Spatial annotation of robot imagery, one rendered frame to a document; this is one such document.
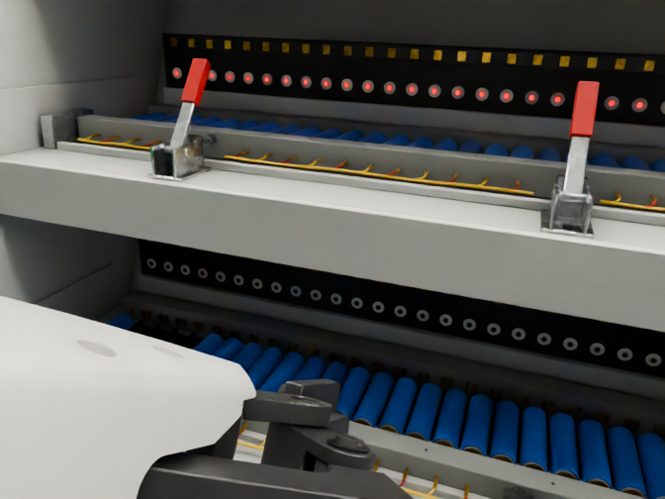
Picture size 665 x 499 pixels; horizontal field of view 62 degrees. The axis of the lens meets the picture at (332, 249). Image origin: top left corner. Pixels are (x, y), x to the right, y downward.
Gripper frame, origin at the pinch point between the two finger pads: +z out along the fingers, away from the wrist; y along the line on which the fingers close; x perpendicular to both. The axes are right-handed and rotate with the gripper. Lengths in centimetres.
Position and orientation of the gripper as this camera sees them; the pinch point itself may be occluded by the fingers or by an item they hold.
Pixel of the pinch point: (184, 397)
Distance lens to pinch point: 19.5
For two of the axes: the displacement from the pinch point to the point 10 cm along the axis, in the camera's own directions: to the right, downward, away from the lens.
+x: 2.1, -9.7, 1.5
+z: 2.7, 2.0, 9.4
